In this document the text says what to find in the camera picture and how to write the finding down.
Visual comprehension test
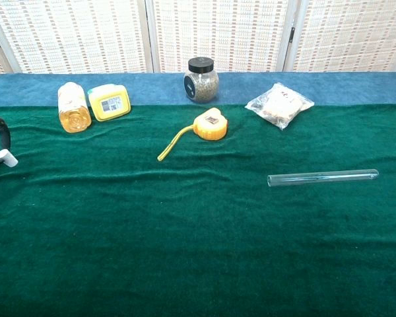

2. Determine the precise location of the glass jar with black lid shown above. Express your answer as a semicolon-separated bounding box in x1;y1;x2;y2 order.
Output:
183;56;220;104

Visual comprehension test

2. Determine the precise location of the blue table cover cloth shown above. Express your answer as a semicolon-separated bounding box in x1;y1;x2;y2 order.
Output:
0;71;396;108

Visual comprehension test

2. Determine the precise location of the clear plastic bag of snacks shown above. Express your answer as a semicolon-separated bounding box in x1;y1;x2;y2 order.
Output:
244;82;315;131

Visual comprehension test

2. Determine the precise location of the yellow box with green-white lid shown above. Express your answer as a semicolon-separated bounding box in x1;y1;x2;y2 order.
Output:
87;83;132;123

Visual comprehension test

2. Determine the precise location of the yellow tape measure with strap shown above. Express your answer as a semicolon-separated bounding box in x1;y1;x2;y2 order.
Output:
156;107;229;162

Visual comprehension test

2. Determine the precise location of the clear glass test tube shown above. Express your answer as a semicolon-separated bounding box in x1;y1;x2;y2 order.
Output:
267;168;380;188

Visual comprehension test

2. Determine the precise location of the dark green velvet cloth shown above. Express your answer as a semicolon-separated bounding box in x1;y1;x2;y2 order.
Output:
0;104;396;317

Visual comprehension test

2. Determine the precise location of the amber tea drink bottle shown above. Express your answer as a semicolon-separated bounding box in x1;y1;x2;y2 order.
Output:
57;81;92;134

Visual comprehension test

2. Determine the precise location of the small white cap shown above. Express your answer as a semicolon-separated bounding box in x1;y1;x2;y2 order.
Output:
0;148;19;168

